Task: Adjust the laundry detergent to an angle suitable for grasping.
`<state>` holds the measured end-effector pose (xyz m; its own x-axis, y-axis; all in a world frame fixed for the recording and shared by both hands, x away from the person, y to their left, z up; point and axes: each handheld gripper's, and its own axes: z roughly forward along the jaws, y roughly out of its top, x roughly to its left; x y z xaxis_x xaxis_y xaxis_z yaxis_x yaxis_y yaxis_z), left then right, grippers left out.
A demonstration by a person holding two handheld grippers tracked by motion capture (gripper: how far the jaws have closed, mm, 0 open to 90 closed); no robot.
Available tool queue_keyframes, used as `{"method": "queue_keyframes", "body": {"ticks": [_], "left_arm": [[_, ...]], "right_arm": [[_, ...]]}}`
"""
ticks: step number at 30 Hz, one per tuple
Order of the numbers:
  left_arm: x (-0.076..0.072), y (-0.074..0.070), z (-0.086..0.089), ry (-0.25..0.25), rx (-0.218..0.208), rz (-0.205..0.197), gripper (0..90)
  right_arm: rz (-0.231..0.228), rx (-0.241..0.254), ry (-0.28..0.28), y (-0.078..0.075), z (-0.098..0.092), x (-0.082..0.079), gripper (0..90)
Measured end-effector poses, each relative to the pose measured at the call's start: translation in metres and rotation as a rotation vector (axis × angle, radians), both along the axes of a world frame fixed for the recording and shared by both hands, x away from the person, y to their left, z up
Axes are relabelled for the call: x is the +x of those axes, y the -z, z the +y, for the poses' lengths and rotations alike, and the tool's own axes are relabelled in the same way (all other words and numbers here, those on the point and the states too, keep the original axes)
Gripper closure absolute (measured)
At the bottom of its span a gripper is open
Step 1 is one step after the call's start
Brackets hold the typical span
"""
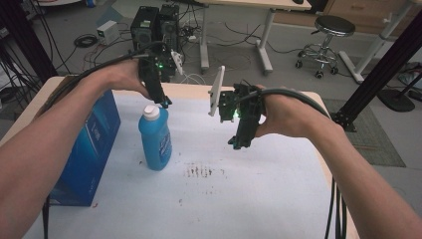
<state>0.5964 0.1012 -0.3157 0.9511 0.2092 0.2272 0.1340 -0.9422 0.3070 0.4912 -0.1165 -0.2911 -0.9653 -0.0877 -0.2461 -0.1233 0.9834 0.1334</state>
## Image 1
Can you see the grey floor mat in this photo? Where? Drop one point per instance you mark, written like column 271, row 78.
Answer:
column 371, row 136

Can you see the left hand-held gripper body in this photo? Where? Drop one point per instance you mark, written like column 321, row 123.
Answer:
column 151, row 74

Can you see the white power strip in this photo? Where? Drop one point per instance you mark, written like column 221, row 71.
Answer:
column 192, row 38

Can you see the blue bottle with white cap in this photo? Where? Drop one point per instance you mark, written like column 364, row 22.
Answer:
column 156, row 139

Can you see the black computer tower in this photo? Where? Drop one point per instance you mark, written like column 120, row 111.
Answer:
column 169, row 26
column 144, row 28

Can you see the person's right hand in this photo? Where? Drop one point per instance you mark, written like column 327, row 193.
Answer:
column 288, row 114

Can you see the black chrome swivel stool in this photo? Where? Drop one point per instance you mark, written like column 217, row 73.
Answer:
column 326, row 36

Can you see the white-legged wooden desk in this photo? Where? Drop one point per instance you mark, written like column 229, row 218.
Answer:
column 262, row 40

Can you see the wooden cabinet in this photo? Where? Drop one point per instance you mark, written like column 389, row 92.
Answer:
column 368, row 13

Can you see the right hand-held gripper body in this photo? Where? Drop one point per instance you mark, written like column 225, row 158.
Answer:
column 247, row 111

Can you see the black aluminium frame post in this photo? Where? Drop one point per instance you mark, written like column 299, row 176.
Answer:
column 381, row 71

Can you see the white desk leg frame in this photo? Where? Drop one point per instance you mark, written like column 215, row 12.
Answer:
column 371, row 46

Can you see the white table mat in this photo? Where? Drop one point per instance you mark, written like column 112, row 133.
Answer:
column 212, row 186

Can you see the person's left hand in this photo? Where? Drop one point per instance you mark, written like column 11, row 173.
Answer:
column 116, row 78

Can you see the black round stand base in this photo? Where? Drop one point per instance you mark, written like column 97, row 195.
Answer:
column 396, row 99

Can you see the small white device box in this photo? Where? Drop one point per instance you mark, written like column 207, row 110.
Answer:
column 107, row 32

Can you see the blue cardboard box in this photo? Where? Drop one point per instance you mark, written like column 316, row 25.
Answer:
column 86, row 159

